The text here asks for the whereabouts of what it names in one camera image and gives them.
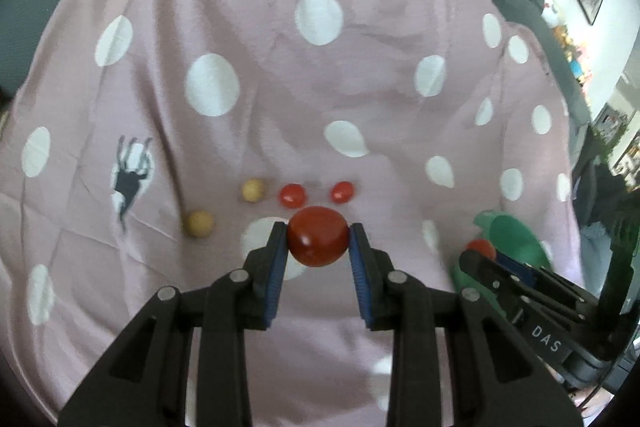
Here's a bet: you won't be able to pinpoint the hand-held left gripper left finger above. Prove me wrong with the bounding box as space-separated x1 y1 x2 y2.
57 223 290 427

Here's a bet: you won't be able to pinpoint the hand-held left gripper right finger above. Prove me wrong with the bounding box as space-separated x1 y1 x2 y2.
348 223 583 427

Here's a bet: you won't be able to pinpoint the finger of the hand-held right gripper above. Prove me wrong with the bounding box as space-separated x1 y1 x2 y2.
459 251 581 325
494 253 600 309

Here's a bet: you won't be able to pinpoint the green plastic bowl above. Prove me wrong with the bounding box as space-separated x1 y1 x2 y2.
450 210 553 308

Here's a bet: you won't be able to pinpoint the red cherry tomato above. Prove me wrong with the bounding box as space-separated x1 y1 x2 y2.
286 206 349 268
465 239 497 263
330 181 356 204
278 184 307 209

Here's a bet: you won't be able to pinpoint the tan longan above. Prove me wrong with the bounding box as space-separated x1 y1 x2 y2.
242 178 267 204
187 210 215 239

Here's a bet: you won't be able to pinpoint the pink polka dot blanket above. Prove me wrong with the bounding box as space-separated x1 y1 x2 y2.
0 0 586 427

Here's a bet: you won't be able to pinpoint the colourful toy figures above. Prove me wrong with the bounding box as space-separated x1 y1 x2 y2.
542 0 588 82

